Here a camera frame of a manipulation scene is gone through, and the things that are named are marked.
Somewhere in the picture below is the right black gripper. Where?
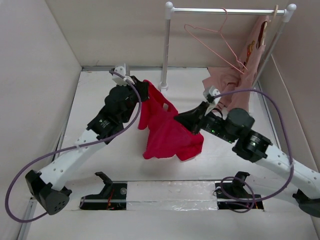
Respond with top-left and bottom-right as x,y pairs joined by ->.
174,100 -> 236,144

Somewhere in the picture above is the red t shirt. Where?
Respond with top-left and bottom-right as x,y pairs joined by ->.
138,79 -> 204,161

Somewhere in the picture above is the pink wire hanger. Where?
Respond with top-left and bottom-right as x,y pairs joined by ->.
184,7 -> 248,75

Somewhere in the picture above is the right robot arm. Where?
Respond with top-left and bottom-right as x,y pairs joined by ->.
174,102 -> 320,218

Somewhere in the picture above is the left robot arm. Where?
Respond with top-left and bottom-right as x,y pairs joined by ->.
25,76 -> 149,215

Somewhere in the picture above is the pink shirt on floor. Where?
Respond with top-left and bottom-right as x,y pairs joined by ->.
202,66 -> 241,111

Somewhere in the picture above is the hanging pink printed shirt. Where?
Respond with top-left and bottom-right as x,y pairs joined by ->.
218,16 -> 269,111

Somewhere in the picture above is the wooden hanger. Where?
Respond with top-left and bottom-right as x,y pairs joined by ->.
260,4 -> 279,45

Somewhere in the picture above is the white clothes rack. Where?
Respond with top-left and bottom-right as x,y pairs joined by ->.
158,1 -> 297,92

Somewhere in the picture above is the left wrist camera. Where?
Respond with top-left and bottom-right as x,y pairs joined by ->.
109,63 -> 130,86

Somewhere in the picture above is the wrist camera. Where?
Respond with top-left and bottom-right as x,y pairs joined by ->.
203,86 -> 220,105
109,63 -> 130,86

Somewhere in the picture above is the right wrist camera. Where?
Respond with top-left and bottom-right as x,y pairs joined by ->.
203,86 -> 220,105

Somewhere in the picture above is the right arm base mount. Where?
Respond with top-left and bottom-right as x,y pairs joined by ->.
212,179 -> 264,213

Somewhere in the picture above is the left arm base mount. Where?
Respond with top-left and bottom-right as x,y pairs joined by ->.
79,171 -> 128,211

